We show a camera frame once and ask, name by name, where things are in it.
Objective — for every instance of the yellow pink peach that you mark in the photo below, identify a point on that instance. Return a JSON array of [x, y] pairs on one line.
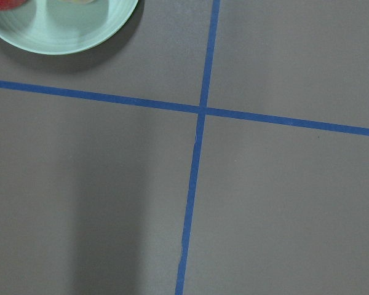
[[80, 2]]

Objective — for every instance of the light green plate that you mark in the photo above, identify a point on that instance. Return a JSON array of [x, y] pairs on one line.
[[61, 27]]

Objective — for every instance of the red pomegranate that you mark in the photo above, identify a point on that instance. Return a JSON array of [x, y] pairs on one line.
[[10, 4]]

